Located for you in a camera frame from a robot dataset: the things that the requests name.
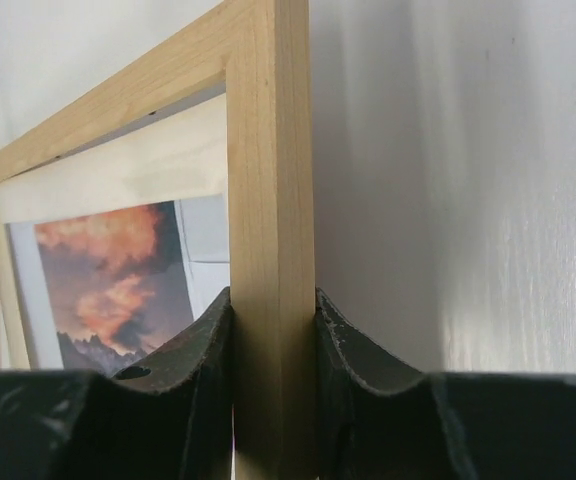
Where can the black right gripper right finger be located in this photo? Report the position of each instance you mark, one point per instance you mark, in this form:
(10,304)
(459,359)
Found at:
(380,418)

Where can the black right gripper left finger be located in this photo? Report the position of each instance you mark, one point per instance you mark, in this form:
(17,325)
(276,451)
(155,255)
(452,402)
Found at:
(167,416)

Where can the wooden picture frame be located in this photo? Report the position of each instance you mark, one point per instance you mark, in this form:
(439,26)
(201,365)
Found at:
(260,51)

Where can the sunset landscape photo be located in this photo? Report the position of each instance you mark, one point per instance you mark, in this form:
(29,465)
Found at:
(116,284)

